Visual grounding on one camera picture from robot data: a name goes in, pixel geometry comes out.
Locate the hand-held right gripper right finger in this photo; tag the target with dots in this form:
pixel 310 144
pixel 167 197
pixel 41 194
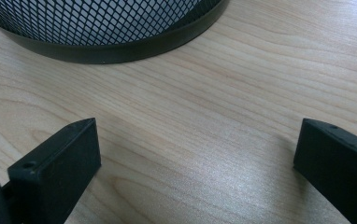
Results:
pixel 341 165

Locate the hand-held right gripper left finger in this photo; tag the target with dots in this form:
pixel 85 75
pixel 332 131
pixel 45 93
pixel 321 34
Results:
pixel 58 174

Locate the black mesh trash bin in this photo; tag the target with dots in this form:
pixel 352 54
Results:
pixel 105 53

